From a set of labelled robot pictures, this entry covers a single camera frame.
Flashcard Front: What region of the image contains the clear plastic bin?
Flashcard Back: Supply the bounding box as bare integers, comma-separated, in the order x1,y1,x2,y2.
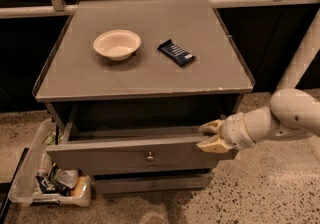
9,119,91,207

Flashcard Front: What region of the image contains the grey top drawer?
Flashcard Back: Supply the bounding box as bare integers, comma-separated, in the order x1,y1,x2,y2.
47,109,236,176

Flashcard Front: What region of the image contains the blue snack bag in bin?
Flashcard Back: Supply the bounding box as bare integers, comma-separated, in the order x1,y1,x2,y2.
36,176,70,196

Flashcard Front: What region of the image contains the yellow sponge in bin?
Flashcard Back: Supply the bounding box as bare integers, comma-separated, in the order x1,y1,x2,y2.
70,176,86,197

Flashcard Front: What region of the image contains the white cup in bin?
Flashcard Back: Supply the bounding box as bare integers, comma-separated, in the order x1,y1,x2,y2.
56,169,78,189

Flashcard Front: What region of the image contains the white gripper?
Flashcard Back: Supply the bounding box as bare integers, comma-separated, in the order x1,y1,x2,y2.
196,112,255,154

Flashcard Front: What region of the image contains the dark blue snack bar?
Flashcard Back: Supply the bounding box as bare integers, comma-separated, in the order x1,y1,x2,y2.
157,39,196,67

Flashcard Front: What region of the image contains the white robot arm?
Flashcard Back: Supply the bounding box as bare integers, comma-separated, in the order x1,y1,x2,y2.
197,11,320,153

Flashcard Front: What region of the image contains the grey drawer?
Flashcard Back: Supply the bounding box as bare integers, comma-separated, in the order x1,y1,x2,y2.
47,109,236,176
93,173,212,194

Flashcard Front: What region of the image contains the grey drawer cabinet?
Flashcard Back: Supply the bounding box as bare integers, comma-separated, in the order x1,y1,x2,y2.
34,0,254,182

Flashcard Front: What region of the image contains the grey bottom drawer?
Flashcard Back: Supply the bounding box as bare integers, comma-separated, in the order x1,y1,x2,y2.
93,173,212,194

